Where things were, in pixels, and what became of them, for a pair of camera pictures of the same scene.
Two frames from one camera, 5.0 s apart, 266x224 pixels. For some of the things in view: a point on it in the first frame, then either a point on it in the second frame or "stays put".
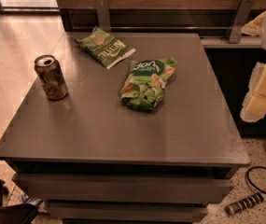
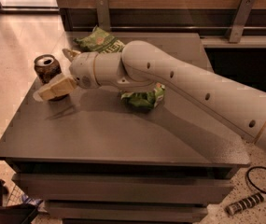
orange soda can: x=51 y=77 stays put
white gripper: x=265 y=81 -> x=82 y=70
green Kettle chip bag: x=104 y=48 stays put
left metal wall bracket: x=103 y=13 stays put
